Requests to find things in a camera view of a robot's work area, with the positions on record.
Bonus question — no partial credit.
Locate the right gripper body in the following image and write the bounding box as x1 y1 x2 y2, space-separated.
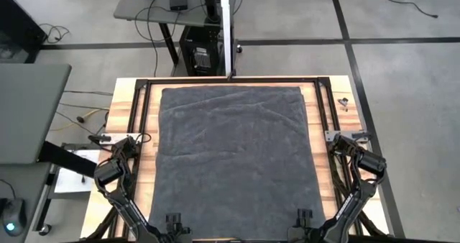
287 226 326 243

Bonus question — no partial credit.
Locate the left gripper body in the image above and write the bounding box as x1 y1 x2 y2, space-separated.
157 227 193 243

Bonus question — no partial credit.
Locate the grey terry towel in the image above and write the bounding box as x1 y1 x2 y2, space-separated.
147 86 327 241

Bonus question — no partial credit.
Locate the white paper sheet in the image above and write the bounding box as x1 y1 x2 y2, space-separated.
53 148 101 194

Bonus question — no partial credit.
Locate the black desk leg bar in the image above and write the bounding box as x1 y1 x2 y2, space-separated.
37 141 98 178

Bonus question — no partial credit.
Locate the black mouse with light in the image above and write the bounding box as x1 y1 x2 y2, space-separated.
1 198 27 237

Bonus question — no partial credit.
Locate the black computer tower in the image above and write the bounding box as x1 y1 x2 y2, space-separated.
178 24 238 77

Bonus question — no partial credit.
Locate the large grey desk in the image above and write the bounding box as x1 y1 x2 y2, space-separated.
0 63 72 165

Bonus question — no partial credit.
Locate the small grey desk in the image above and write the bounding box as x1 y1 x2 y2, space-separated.
113 0 241 27

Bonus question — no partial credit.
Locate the black monitor stand pole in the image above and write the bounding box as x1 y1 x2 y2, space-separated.
203 0 221 24

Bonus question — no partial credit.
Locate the silver arm base bracket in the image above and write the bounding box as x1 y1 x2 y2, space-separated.
325 129 370 142
99 132 144 144

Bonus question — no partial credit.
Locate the yellow cable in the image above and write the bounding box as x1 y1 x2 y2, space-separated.
50 108 109 132

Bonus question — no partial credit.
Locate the black aluminium table frame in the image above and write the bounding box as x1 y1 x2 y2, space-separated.
86 76 387 243

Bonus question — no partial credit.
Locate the white vertical post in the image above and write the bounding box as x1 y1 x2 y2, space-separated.
218 0 235 78

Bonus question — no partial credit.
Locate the coiled black cable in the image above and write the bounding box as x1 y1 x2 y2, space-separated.
38 22 71 45

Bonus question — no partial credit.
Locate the black floor cable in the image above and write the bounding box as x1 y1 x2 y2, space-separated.
382 0 439 19

